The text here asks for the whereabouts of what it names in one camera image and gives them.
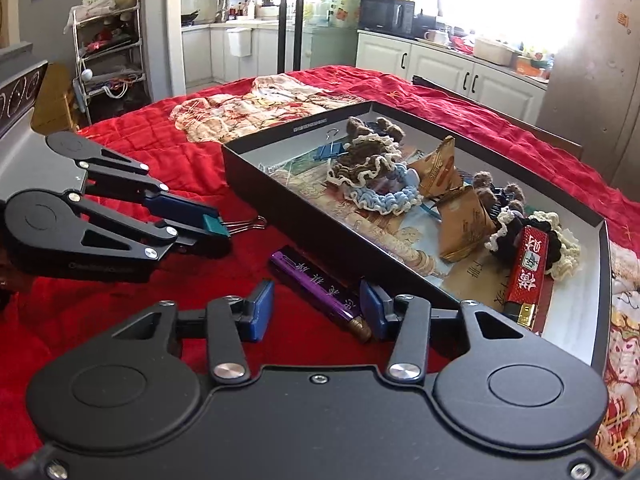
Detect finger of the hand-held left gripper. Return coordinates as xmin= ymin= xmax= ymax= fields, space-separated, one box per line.
xmin=75 ymin=146 xmax=222 ymax=222
xmin=65 ymin=191 xmax=235 ymax=263

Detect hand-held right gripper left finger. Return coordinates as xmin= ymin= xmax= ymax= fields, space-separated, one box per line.
xmin=101 ymin=280 xmax=275 ymax=387

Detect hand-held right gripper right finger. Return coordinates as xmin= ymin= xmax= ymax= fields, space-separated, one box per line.
xmin=360 ymin=279 xmax=541 ymax=385

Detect teal binder clip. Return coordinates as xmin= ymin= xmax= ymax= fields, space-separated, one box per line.
xmin=202 ymin=212 xmax=269 ymax=237

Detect purple slim lighter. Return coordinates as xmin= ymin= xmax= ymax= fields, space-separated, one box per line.
xmin=269 ymin=246 xmax=374 ymax=344

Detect blue crochet scrunchie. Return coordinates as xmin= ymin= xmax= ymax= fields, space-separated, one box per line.
xmin=347 ymin=167 xmax=422 ymax=217

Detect brown pyramid packet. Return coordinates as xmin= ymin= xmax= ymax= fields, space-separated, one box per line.
xmin=416 ymin=136 xmax=464 ymax=197
xmin=436 ymin=185 xmax=499 ymax=264

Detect black shallow cardboard box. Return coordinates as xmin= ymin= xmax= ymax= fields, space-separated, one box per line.
xmin=221 ymin=101 xmax=614 ymax=376

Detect cream and brown ruffled scrunchie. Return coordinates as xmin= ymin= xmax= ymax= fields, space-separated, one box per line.
xmin=327 ymin=136 xmax=401 ymax=187

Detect red slim lighter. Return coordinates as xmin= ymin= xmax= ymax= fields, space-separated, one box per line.
xmin=504 ymin=225 xmax=552 ymax=335

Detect black white-edged scrunchie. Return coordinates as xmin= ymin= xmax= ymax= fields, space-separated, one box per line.
xmin=484 ymin=207 xmax=551 ymax=263

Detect brown fuzzy hair claw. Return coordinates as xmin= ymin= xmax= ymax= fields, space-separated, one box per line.
xmin=472 ymin=170 xmax=527 ymax=213
xmin=346 ymin=116 xmax=407 ymax=147

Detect person's left hand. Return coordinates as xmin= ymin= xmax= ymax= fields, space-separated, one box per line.
xmin=0 ymin=252 xmax=28 ymax=306

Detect red printed blanket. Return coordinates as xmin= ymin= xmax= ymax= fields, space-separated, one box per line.
xmin=0 ymin=65 xmax=640 ymax=471

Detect white hanging bin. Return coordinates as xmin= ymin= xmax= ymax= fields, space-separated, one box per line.
xmin=226 ymin=27 xmax=254 ymax=59

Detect black framed glass door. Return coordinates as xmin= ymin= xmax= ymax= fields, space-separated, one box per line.
xmin=277 ymin=0 xmax=309 ymax=74

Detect white counter cabinets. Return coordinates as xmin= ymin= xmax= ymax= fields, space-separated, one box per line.
xmin=356 ymin=30 xmax=549 ymax=121

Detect black microwave oven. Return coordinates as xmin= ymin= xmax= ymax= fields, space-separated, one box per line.
xmin=359 ymin=0 xmax=417 ymax=39

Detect white plastic tub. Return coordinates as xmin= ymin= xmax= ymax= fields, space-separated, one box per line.
xmin=472 ymin=37 xmax=521 ymax=66

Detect silver double-door refrigerator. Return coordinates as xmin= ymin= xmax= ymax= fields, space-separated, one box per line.
xmin=537 ymin=0 xmax=640 ymax=191

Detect white wire shelf rack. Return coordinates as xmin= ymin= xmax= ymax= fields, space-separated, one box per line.
xmin=70 ymin=0 xmax=149 ymax=126

